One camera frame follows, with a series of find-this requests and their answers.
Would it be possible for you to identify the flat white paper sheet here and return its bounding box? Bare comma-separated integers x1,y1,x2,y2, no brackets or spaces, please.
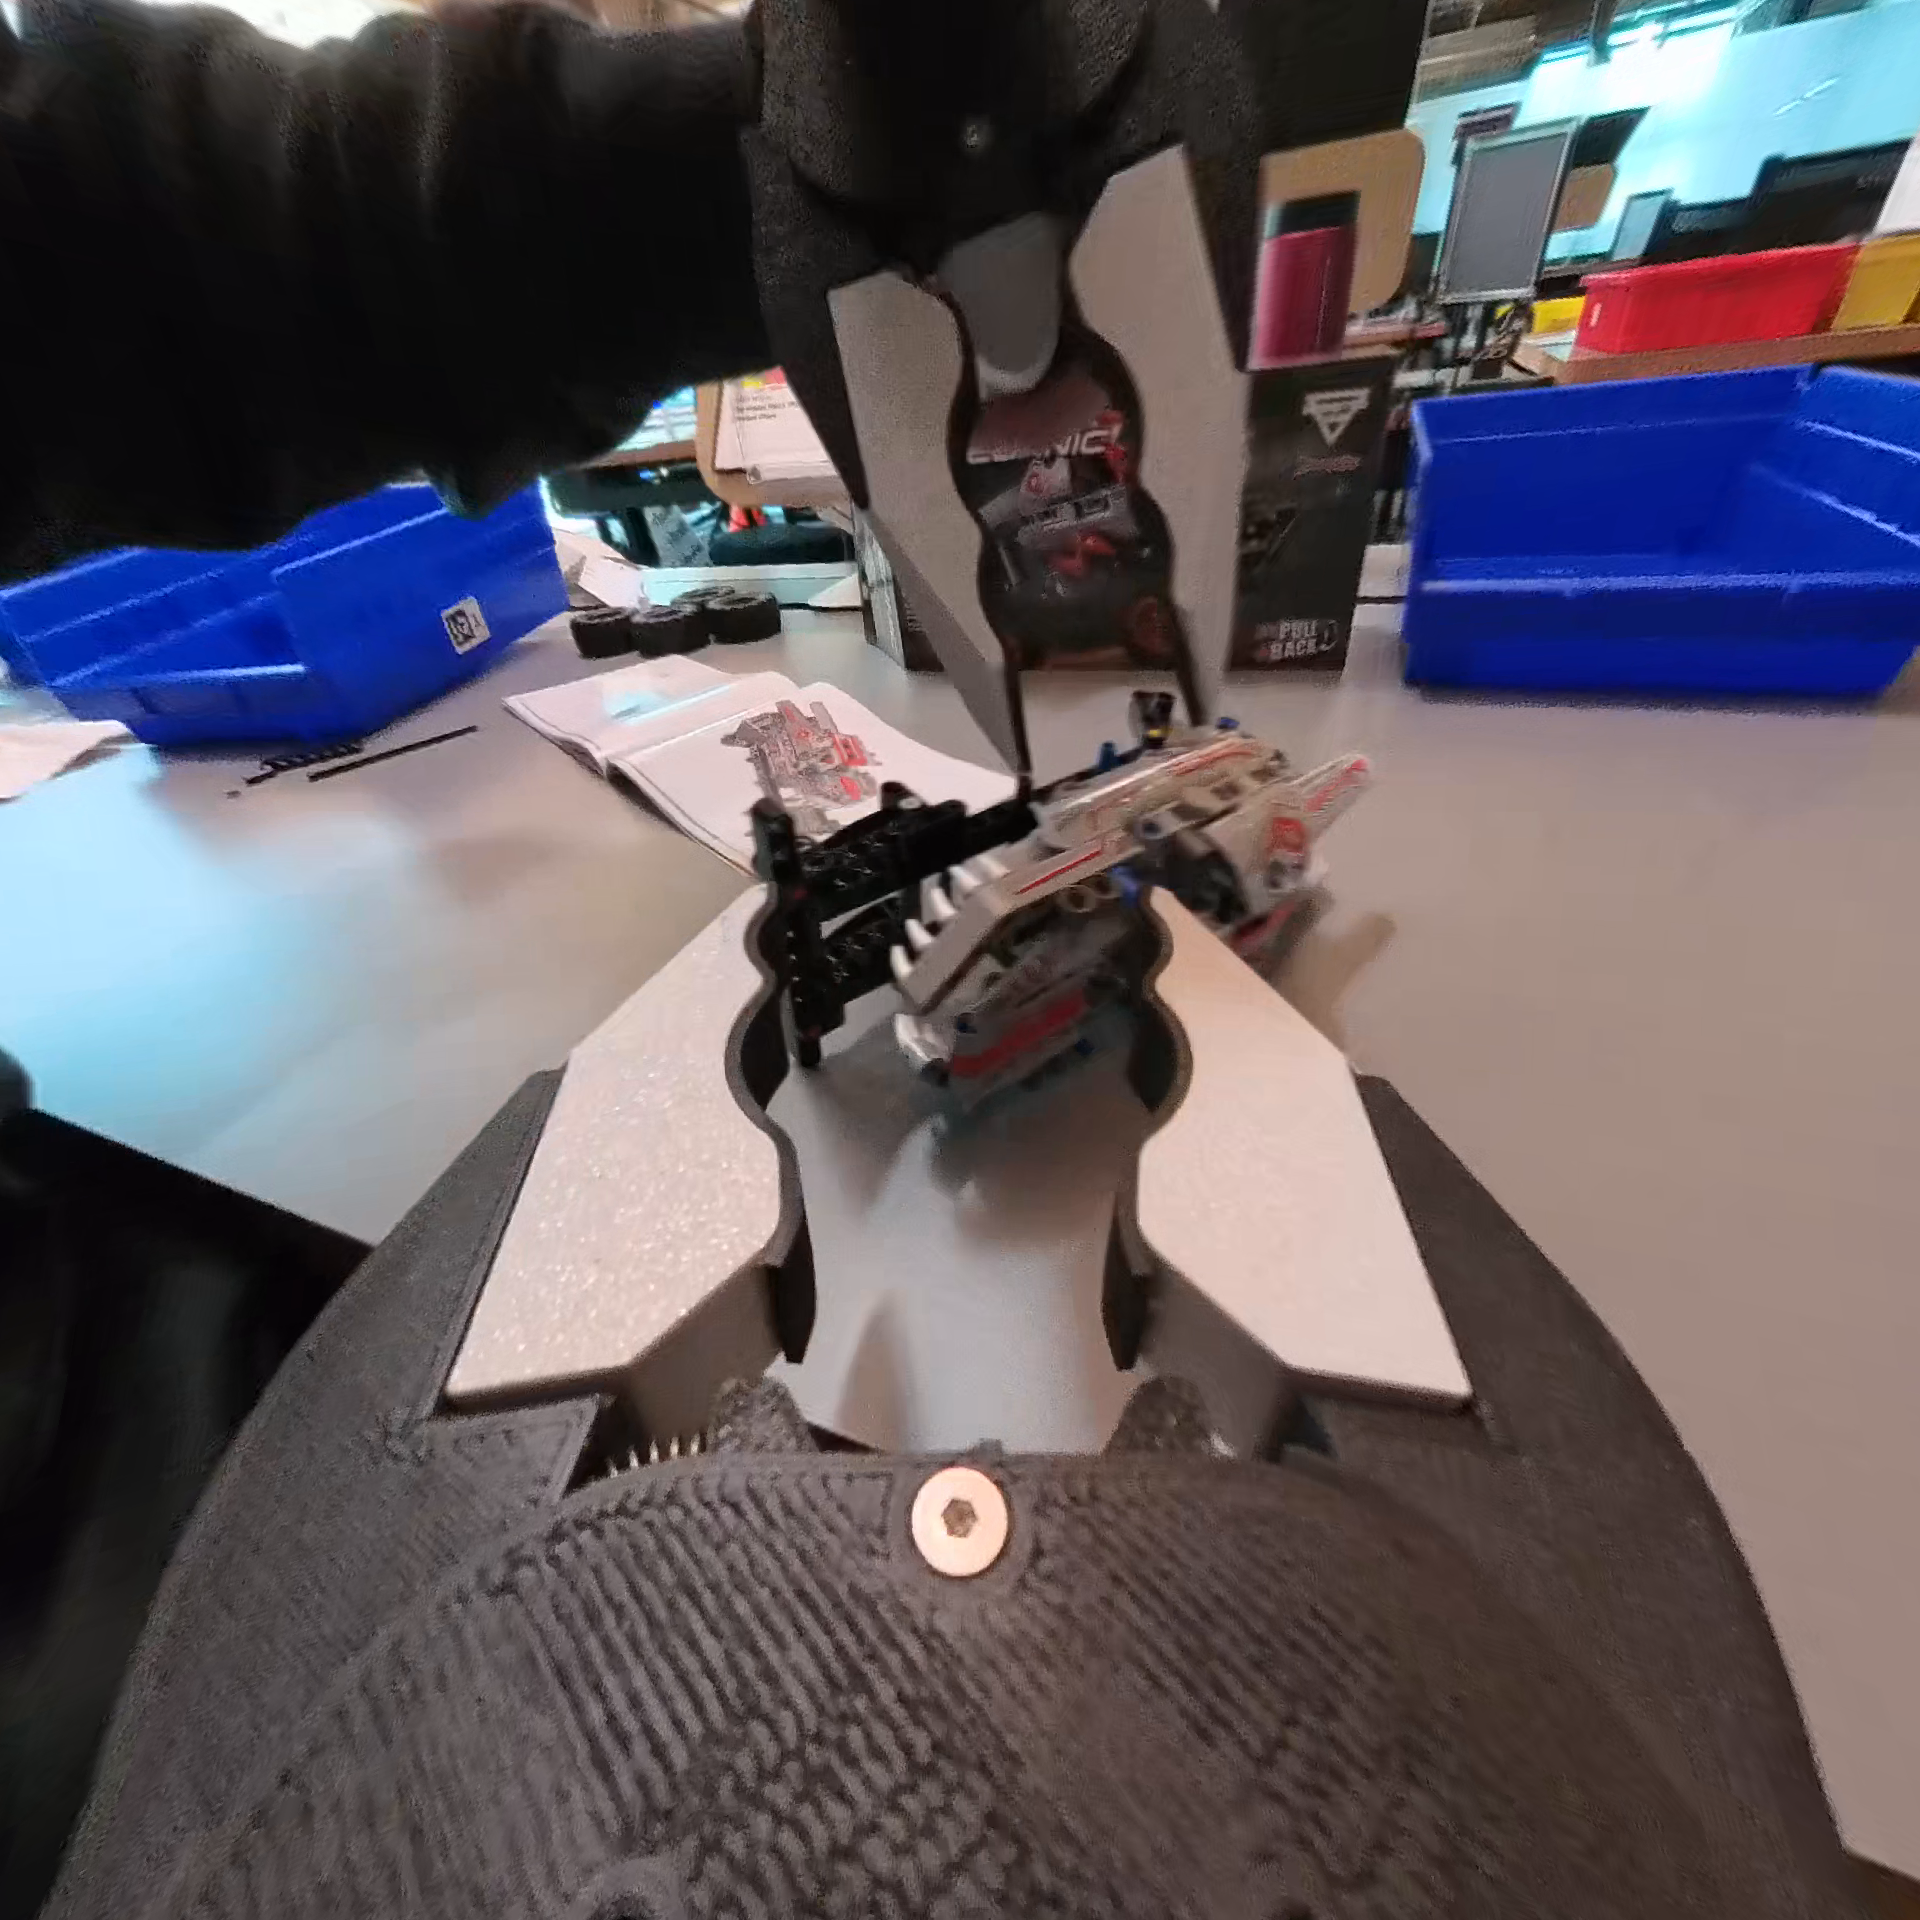
0,718,137,802

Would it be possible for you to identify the red tumbler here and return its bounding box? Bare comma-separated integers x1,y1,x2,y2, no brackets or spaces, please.
1249,188,1361,373

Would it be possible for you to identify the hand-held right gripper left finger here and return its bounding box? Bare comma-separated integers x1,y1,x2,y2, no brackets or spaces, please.
443,889,815,1412

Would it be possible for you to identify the blue plastic bin with tag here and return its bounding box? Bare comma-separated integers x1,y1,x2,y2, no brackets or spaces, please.
49,481,571,747

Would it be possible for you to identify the large blue plastic bin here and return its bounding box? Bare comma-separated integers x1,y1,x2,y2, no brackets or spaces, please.
1400,362,1920,701

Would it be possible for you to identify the long black plastic axle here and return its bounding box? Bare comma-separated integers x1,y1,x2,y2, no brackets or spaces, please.
308,726,481,785

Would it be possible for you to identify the black toy truck box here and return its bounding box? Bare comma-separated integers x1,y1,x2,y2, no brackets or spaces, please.
852,353,1403,678

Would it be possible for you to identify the brown cardboard piece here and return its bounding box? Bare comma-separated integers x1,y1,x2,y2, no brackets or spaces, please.
1261,128,1427,327

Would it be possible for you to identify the person's dark clothing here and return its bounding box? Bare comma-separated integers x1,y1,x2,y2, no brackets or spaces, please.
0,1051,371,1920

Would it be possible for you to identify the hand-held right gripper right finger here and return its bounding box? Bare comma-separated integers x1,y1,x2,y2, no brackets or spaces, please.
1099,897,1477,1412

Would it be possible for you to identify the grey red toy brick truck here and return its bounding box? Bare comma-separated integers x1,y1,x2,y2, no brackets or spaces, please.
748,686,1375,1115

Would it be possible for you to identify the grey framed screen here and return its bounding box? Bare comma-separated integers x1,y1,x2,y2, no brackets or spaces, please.
1434,118,1581,306

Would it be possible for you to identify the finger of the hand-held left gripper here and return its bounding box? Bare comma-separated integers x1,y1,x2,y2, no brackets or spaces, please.
826,267,1043,785
1065,140,1261,726

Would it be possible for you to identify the cardboard box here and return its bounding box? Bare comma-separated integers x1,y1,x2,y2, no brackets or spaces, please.
696,375,857,518

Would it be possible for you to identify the red plastic bin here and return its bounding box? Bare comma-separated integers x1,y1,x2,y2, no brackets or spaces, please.
1575,240,1865,359

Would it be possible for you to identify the white crumpled paper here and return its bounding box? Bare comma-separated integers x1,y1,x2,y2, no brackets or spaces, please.
557,531,649,610

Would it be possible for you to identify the grey desk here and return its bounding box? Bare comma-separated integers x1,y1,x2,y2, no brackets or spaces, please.
0,584,1920,1879

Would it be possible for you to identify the plain blue plastic bin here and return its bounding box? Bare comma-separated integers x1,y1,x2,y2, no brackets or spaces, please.
0,549,290,693

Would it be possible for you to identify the person's left forearm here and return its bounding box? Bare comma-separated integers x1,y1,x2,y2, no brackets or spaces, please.
0,0,770,581

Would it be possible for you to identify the yellow plastic bin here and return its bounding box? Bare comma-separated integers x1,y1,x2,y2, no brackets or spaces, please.
1827,233,1920,334

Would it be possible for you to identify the white instruction booklet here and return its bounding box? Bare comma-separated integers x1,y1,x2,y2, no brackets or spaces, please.
504,668,1023,875

